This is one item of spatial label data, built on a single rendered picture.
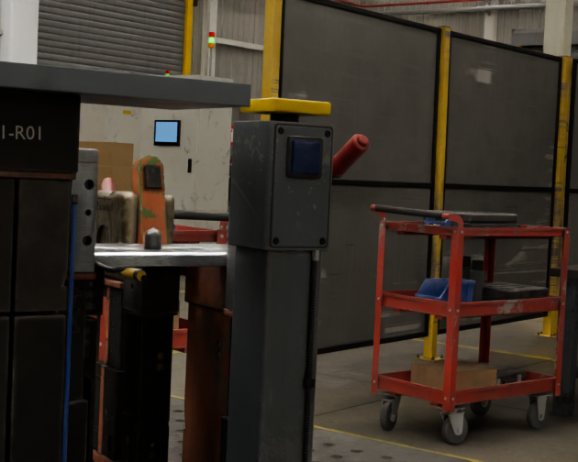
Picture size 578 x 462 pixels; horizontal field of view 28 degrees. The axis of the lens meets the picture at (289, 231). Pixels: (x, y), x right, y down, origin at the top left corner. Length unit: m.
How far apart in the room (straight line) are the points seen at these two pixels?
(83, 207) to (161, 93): 0.22
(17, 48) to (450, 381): 2.39
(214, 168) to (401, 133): 5.21
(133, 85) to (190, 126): 10.61
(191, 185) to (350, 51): 5.48
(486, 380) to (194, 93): 4.14
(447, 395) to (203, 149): 7.09
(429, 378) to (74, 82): 4.13
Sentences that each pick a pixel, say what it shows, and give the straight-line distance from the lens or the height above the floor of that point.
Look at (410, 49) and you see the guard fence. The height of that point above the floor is 1.83.
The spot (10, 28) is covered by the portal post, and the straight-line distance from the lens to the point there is 5.31.
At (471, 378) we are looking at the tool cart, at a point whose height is 0.27.
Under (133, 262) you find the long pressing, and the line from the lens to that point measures 1.23.
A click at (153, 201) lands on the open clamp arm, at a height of 1.05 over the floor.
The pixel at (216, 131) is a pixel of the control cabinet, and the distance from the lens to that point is 11.64.
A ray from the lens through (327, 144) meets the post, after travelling 1.02.
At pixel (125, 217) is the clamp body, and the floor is 1.03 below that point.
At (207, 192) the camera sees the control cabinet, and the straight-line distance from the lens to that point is 11.56.
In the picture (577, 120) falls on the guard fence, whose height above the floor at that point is 1.55.
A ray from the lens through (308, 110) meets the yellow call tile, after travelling 1.01.
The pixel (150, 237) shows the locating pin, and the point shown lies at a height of 1.01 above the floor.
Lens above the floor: 1.10
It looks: 3 degrees down
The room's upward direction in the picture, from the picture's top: 3 degrees clockwise
